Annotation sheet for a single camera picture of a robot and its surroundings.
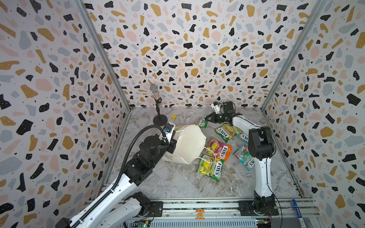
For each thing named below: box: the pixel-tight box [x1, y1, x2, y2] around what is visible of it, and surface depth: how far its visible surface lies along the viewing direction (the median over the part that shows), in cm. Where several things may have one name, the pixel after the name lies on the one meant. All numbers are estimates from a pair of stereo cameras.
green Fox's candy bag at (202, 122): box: [194, 116, 209, 129], surface depth 102 cm
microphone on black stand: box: [149, 83, 168, 127], surface depth 105 cm
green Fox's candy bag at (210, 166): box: [196, 154, 225, 182], surface depth 87 cm
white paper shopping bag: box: [162, 124, 207, 165], surface depth 81 cm
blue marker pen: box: [291, 199, 307, 228], surface depth 73 cm
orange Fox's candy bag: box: [204, 137, 233, 163], surface depth 97 cm
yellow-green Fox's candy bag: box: [214, 123, 242, 143], surface depth 105 cm
